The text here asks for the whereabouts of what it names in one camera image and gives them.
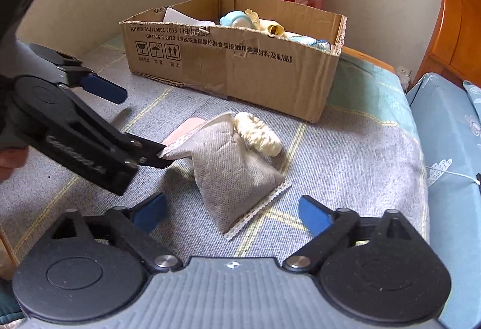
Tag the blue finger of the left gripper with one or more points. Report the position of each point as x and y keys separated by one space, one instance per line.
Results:
x=146 y=152
x=103 y=88

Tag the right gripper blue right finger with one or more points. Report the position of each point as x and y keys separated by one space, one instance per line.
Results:
x=315 y=216

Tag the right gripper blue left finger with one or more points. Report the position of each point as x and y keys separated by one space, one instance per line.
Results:
x=149 y=213

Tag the grey fabric sachet pouch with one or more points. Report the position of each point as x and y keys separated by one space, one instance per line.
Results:
x=235 y=182

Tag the white sock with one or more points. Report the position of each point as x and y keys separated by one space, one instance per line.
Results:
x=174 y=16

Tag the cream scrunchie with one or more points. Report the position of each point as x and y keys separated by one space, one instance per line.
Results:
x=257 y=134

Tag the cream yellow cloth bag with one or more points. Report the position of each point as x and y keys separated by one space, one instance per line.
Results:
x=266 y=26

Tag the left hand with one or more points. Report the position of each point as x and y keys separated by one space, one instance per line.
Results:
x=10 y=160

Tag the cardboard box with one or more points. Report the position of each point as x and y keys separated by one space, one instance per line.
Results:
x=239 y=63

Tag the blue white round toy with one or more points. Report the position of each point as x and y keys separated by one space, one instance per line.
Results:
x=236 y=19

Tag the blue floral bed sheet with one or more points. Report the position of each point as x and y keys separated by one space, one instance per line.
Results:
x=448 y=125

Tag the blue patterned sachet with tassel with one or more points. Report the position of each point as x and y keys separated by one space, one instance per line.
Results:
x=320 y=44

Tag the wooden headboard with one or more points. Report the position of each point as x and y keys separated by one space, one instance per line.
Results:
x=454 y=49

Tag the white wall charger plug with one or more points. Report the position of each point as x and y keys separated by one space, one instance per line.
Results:
x=404 y=77

